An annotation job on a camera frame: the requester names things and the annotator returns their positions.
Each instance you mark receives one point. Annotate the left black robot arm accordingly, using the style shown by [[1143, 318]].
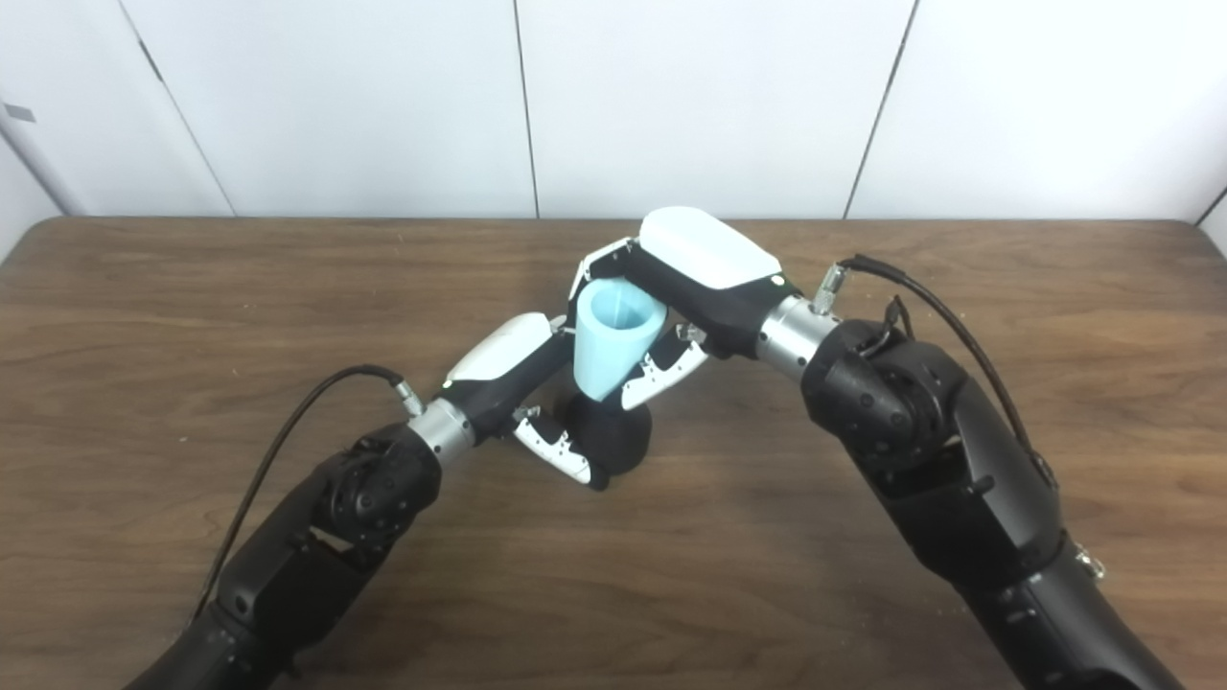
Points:
[[316, 546]]

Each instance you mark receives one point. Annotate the small grey wall tag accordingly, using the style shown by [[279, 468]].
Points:
[[17, 111]]

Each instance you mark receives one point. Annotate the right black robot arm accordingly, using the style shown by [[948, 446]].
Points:
[[959, 460]]

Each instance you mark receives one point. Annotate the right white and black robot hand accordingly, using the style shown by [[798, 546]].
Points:
[[719, 278]]

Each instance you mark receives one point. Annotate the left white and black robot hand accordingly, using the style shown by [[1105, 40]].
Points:
[[503, 369]]

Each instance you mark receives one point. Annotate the black nozzle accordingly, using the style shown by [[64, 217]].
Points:
[[613, 441]]

